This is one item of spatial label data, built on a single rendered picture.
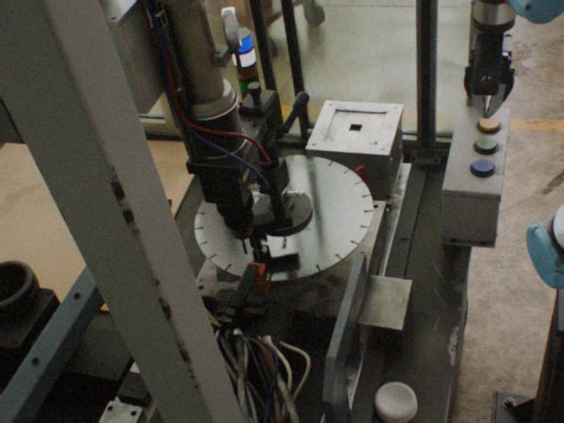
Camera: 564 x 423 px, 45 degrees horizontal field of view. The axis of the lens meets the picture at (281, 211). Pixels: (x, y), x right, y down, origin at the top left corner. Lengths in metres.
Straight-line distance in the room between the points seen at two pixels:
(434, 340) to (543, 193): 1.49
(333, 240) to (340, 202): 0.10
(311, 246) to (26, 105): 0.93
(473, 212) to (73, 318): 0.77
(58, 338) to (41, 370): 0.05
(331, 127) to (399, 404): 0.64
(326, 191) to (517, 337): 1.12
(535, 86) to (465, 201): 1.94
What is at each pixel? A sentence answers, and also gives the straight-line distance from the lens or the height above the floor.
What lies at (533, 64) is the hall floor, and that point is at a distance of 3.42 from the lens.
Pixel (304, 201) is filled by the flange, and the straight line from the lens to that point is 1.26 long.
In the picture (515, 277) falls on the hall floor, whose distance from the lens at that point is 2.41.
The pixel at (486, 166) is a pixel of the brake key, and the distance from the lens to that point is 1.40.
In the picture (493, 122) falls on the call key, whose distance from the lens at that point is 1.51.
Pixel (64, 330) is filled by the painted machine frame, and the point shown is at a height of 1.05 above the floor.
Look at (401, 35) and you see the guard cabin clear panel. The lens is 1.53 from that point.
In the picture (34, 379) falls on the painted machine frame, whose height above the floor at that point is 1.05.
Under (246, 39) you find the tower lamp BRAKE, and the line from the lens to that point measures 1.37.
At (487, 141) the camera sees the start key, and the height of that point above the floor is 0.91.
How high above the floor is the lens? 1.80
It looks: 43 degrees down
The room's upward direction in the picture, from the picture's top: 11 degrees counter-clockwise
